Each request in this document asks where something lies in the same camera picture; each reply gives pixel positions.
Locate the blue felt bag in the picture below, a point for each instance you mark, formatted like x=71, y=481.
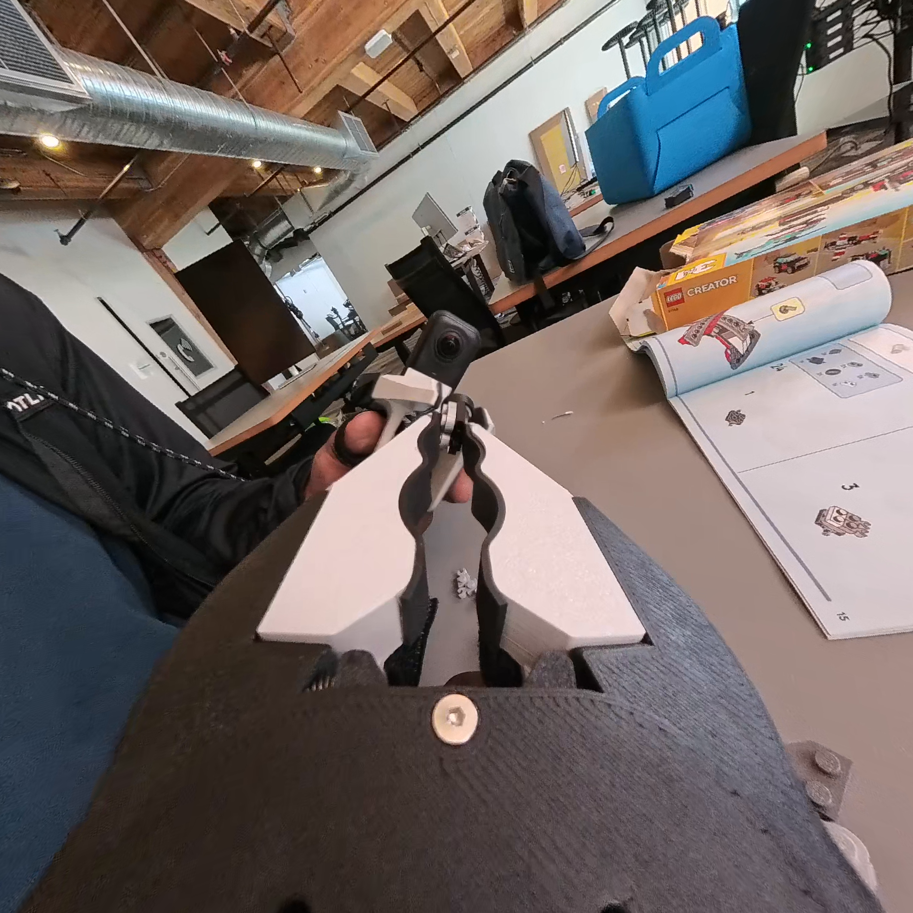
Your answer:
x=671, y=121

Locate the orange toy brick cardboard box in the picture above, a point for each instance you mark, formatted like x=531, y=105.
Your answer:
x=799, y=257

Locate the grey desk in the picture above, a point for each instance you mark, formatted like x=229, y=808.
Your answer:
x=628, y=471

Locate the black wheel with grey axle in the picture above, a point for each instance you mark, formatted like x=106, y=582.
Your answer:
x=460, y=418

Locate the wooden top office desk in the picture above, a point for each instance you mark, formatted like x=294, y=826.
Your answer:
x=742, y=174

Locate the silver ventilation duct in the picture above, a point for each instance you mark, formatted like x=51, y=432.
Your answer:
x=200, y=121

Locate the white instruction booklet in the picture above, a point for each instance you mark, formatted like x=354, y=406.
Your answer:
x=813, y=457

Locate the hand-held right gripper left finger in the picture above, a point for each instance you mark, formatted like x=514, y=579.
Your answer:
x=343, y=571

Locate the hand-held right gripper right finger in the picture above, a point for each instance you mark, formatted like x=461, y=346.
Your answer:
x=564, y=571

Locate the person's left forearm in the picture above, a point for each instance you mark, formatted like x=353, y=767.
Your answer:
x=129, y=457

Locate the person's legs in jeans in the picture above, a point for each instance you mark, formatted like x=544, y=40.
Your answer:
x=72, y=713

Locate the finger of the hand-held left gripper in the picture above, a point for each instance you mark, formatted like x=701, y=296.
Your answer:
x=407, y=394
x=448, y=460

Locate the person's left hand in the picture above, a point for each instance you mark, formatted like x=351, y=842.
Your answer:
x=350, y=454

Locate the black backpack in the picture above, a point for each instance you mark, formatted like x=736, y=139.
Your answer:
x=531, y=221

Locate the black office chair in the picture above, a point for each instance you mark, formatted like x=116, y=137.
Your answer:
x=435, y=286

